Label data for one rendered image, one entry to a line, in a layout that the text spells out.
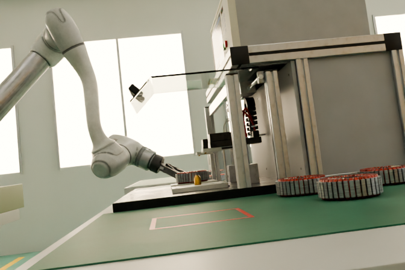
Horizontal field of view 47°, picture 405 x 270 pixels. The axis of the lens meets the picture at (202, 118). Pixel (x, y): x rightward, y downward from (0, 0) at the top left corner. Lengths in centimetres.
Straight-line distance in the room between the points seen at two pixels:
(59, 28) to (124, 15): 446
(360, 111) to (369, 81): 8
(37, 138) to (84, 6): 184
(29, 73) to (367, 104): 137
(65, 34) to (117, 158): 54
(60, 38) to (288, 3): 98
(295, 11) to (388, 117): 38
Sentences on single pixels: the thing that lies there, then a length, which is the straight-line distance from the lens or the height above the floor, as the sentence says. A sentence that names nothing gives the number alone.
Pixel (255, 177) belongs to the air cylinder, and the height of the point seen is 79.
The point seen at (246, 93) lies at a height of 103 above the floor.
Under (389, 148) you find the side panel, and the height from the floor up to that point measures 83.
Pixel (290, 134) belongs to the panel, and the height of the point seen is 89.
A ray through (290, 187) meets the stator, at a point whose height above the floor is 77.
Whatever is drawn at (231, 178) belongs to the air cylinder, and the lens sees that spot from 154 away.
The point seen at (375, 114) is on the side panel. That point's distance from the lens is 124.
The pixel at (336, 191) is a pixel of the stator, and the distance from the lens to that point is 83.
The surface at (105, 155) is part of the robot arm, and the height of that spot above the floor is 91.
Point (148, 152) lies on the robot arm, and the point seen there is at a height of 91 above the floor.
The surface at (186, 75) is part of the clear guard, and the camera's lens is 116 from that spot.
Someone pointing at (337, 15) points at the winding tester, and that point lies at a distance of 137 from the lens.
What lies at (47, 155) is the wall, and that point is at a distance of 623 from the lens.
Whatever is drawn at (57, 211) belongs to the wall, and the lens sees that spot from 622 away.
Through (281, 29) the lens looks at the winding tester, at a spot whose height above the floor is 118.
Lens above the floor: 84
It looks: 6 degrees up
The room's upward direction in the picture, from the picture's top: 6 degrees counter-clockwise
